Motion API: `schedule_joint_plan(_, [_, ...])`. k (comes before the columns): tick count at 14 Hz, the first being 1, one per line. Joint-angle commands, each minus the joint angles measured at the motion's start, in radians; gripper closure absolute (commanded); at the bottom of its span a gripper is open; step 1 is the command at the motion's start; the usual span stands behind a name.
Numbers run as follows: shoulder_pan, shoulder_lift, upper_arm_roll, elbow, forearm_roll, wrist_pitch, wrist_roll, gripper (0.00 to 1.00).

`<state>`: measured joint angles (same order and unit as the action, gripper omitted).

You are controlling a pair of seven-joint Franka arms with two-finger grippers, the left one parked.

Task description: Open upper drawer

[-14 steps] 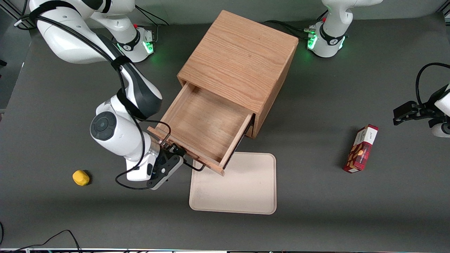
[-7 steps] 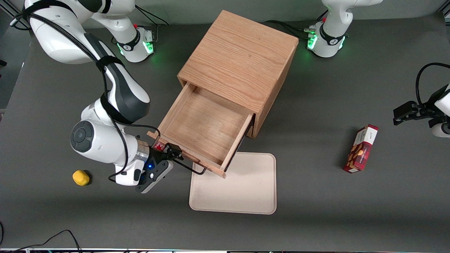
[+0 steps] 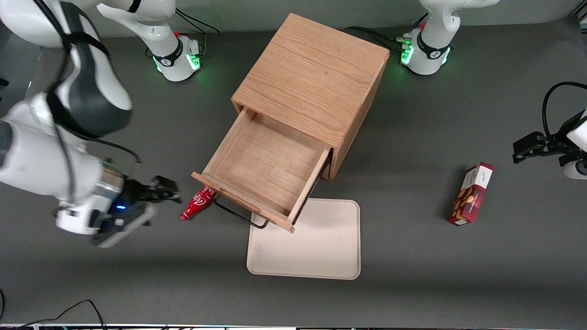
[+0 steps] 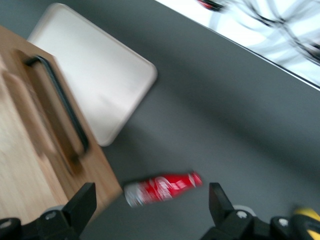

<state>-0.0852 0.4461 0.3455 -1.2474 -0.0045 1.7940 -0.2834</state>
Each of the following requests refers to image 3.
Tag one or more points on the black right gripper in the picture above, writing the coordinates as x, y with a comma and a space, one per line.
136, 192

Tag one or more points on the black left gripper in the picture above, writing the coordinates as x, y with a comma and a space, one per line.
555, 141

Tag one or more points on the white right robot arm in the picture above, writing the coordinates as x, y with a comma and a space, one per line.
46, 156

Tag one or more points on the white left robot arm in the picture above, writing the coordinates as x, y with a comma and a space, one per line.
431, 46

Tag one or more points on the wooden drawer cabinet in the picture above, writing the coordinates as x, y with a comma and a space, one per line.
316, 78

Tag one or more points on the red cola bottle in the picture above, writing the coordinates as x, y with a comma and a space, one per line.
198, 204

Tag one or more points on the red cookie box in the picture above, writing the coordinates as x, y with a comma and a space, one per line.
472, 195

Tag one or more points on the beige plastic tray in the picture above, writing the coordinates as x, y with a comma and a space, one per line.
321, 247

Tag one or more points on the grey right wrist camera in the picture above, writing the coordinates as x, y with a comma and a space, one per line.
124, 227

